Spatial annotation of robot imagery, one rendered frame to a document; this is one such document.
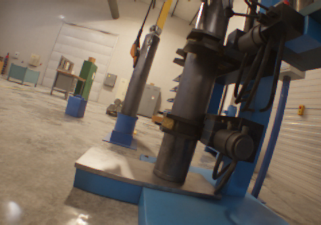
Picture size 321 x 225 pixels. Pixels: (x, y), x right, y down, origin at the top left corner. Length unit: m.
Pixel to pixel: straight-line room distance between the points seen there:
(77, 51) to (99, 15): 2.88
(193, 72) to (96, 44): 11.71
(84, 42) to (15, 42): 5.31
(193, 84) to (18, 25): 15.19
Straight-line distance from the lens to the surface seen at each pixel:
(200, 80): 1.09
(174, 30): 12.99
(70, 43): 13.21
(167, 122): 1.00
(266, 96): 1.31
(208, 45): 0.99
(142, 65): 2.40
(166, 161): 1.10
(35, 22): 15.11
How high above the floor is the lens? 0.52
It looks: level
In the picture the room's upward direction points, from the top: 16 degrees clockwise
